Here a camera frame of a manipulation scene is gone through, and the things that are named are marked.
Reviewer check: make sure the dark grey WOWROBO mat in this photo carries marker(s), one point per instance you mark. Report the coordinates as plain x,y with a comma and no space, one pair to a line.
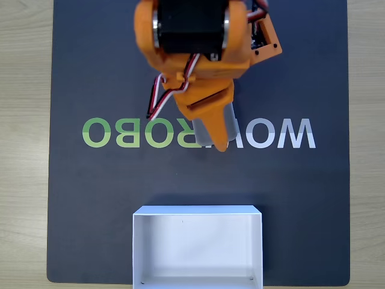
90,180

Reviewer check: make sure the orange camera mount box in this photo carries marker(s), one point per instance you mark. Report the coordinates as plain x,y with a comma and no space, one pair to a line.
270,45

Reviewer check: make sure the white cardboard box bin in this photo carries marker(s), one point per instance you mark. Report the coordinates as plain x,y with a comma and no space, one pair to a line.
195,247

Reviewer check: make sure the grey square USB hub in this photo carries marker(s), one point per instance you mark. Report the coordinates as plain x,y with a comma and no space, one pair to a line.
200,132

